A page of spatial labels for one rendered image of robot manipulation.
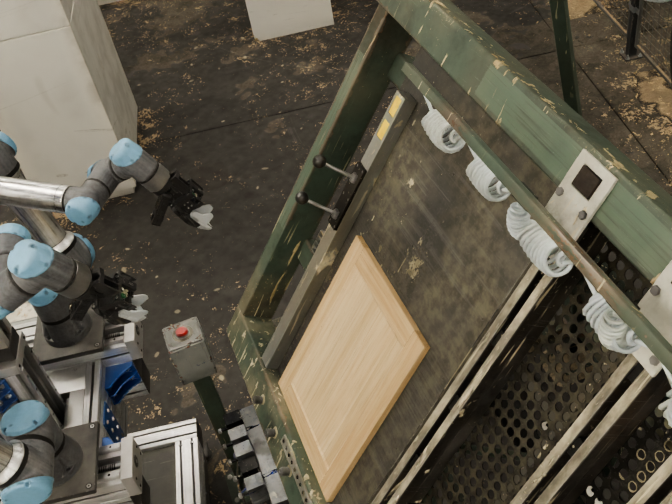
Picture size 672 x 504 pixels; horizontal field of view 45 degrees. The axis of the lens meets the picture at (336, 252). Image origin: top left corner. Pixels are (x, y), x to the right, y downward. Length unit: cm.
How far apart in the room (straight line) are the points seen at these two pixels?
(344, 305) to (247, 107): 327
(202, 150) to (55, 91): 101
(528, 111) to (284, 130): 351
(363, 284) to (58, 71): 269
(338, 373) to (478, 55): 93
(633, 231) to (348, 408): 102
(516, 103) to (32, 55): 316
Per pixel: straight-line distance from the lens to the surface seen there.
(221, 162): 494
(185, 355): 268
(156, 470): 331
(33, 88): 456
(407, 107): 212
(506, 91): 172
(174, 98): 567
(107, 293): 176
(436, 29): 197
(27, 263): 164
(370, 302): 213
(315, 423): 232
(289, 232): 253
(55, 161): 480
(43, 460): 217
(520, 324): 162
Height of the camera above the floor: 284
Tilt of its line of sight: 43 degrees down
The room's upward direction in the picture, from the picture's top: 12 degrees counter-clockwise
